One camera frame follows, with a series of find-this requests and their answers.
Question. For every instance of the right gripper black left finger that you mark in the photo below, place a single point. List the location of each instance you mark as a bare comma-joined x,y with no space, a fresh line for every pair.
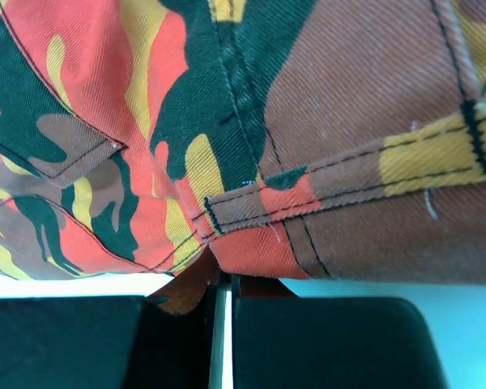
105,342

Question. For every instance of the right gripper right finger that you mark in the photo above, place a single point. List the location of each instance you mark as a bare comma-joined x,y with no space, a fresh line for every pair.
280,340

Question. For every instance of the orange camouflage trousers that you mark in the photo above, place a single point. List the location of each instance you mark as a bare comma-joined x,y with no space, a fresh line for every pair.
283,139

